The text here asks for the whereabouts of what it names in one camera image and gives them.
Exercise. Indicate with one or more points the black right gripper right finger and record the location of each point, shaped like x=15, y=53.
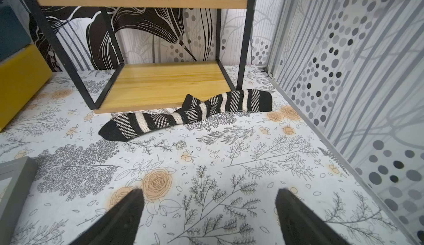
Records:
x=300, y=225

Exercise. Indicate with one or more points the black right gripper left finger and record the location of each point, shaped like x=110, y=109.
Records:
x=119, y=225

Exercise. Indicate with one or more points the grey square brooch box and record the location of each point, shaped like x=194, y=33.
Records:
x=16, y=179

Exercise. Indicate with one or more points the teal yellow drawer cabinet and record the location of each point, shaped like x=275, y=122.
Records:
x=23, y=69

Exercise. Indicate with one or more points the black white striped sock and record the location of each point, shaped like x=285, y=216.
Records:
x=126, y=127

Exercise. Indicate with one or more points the wooden black-framed shelf rack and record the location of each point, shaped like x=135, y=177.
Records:
x=149, y=85

